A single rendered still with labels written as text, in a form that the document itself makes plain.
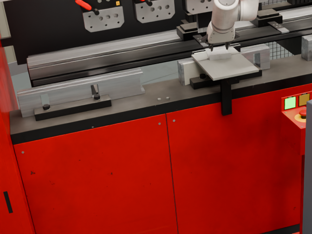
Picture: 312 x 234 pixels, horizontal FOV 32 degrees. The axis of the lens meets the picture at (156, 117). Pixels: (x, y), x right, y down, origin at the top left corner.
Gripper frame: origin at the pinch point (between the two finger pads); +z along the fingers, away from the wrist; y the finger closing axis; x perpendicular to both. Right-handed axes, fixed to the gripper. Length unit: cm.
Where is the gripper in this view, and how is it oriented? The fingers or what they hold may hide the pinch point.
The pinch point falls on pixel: (219, 45)
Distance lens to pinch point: 215.9
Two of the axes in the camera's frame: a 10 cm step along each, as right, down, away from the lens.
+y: -9.9, 1.2, -0.2
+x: 1.2, 9.2, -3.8
